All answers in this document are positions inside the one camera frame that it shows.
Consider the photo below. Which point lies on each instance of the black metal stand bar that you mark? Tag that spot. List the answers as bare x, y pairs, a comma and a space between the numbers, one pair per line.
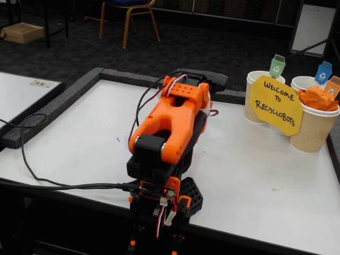
316, 44

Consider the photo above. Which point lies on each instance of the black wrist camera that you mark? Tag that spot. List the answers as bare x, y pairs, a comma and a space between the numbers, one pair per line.
216, 79

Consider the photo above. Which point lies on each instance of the brown cardboard box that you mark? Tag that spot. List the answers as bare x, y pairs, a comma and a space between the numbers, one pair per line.
24, 33

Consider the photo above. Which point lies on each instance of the small handwritten paper sticker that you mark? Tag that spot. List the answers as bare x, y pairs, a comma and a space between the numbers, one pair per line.
41, 84

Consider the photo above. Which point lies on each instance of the blue recycling bin label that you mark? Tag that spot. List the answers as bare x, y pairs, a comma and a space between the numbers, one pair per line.
322, 73

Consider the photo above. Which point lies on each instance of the orange and black robot arm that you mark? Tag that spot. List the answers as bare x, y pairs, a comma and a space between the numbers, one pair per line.
170, 125

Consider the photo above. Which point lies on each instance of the orange paper rubbish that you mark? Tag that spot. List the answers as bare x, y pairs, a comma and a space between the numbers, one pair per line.
317, 99

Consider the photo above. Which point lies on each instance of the short dark grey foam strip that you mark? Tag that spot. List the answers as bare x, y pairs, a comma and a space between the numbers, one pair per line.
233, 97

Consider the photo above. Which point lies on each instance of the orange controller board holder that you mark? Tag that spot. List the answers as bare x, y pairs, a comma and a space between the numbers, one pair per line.
171, 186

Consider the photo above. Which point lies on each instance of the white panel with black frame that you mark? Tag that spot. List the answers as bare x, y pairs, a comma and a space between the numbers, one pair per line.
310, 26

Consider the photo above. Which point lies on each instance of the green recycling bin label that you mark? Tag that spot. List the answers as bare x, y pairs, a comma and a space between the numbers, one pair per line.
277, 67

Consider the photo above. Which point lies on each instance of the beige ribbed paper cup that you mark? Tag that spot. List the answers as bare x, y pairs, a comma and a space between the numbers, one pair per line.
296, 83
308, 132
252, 111

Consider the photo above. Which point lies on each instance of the black metal furniture frame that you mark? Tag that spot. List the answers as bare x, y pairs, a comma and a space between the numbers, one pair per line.
47, 26

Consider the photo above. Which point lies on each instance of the yellow welcome paper sign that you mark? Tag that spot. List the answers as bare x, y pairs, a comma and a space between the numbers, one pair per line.
276, 106

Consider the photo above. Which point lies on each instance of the white table with black edge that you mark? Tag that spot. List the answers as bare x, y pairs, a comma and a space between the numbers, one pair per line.
16, 95

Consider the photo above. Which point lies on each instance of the dark grey foam border strip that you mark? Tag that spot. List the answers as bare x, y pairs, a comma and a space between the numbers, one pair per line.
53, 107
119, 75
336, 151

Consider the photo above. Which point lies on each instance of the orange recycling bin label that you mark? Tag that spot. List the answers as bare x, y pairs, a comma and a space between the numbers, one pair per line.
333, 84

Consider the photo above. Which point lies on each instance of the gold framed blue chair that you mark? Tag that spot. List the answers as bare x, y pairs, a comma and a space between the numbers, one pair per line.
102, 24

